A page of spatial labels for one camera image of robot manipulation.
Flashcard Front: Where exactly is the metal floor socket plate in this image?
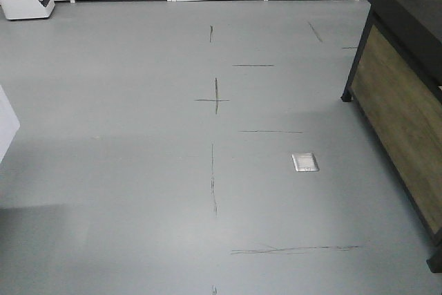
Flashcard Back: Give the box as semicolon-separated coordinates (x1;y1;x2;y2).
291;152;320;172

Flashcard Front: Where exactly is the black wooden produce display stand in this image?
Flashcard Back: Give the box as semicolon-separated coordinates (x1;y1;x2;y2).
340;0;442;274

